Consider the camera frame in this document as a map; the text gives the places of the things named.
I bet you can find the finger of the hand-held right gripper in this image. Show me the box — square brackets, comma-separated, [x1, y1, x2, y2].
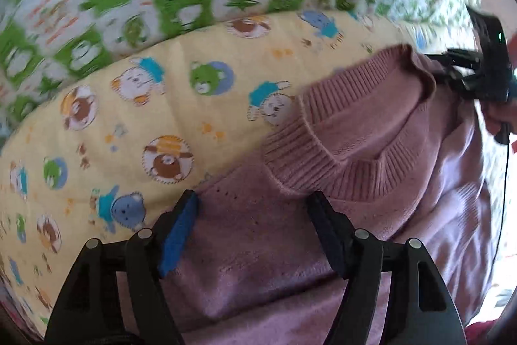
[427, 48, 483, 71]
[435, 71, 487, 100]

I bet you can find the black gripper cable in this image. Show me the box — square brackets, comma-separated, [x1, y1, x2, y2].
[491, 123, 513, 263]

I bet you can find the person's right hand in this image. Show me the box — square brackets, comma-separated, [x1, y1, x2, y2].
[480, 84, 517, 139]

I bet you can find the yellow bear print bedsheet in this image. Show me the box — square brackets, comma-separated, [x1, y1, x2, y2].
[0, 9, 429, 341]

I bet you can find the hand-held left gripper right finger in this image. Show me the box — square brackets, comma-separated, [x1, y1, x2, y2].
[306, 191, 469, 345]

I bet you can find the pink knitted sweater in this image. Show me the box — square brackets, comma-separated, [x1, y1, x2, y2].
[117, 44, 503, 345]

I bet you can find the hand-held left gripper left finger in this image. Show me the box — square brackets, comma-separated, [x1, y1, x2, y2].
[44, 189, 199, 345]

